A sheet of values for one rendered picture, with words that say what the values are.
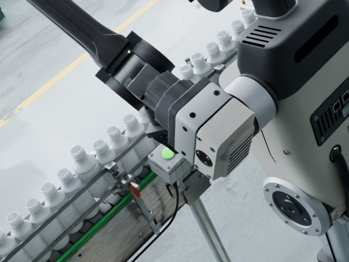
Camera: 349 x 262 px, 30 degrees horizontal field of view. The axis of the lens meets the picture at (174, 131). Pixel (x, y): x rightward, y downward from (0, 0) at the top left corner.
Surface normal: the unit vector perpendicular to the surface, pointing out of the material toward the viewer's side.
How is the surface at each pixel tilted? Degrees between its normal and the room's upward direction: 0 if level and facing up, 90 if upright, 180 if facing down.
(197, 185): 90
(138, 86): 37
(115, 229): 90
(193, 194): 90
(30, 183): 0
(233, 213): 0
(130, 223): 90
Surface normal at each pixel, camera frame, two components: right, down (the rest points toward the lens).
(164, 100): -0.37, -0.07
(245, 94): -0.02, -0.53
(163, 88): -0.15, -0.34
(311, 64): 0.64, 0.26
